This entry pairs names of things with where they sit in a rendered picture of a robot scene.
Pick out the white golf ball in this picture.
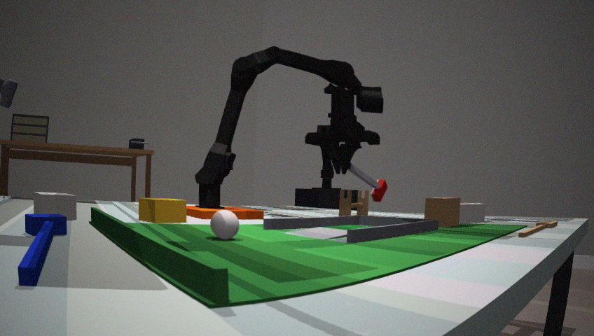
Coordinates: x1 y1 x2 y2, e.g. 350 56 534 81
210 210 240 239

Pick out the red putter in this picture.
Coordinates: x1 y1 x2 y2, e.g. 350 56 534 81
329 152 387 202

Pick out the mustard yellow block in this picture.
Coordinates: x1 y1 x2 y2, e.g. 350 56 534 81
139 198 187 223

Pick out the green putting mat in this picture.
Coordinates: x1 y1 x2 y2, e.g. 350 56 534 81
89 221 527 309

